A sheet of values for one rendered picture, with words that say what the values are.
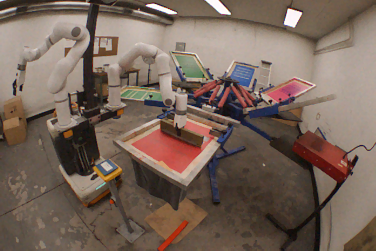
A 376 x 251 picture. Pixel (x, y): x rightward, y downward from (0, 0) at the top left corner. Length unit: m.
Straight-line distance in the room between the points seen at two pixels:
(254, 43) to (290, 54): 1.26
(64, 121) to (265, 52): 5.13
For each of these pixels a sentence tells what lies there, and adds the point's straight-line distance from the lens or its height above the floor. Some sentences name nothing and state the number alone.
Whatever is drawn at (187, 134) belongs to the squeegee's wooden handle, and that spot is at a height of 1.03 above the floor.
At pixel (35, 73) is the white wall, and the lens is 4.30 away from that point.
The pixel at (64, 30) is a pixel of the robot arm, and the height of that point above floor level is 1.68.
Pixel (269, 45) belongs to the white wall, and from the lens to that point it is 5.24.
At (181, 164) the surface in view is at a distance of 0.92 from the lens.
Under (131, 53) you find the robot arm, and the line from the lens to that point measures 1.03.
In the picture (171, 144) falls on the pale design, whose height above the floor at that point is 0.95.
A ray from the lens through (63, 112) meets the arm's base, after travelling 0.96.
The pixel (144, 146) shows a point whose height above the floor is 0.95.
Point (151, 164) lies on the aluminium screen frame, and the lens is 0.86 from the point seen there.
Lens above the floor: 1.57
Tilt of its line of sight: 21 degrees down
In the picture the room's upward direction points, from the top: 8 degrees clockwise
